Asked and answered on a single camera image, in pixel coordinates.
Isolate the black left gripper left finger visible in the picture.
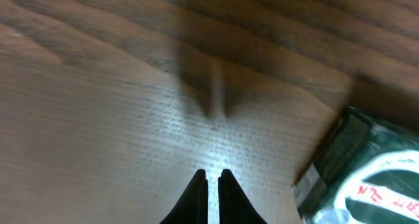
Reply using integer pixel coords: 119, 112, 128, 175
160, 169, 208, 224

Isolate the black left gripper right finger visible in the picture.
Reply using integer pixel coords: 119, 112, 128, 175
218, 169, 266, 224

